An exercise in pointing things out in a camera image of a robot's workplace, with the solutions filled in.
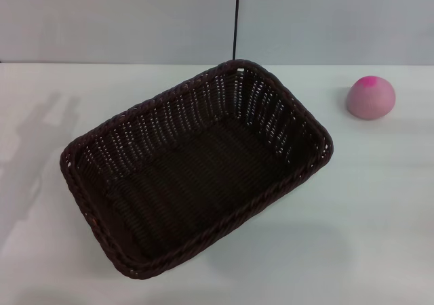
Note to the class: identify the black woven plastic basket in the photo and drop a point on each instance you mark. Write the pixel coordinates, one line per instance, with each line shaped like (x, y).
(203, 169)

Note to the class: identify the pink peach toy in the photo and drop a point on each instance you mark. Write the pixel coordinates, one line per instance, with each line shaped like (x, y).
(371, 98)

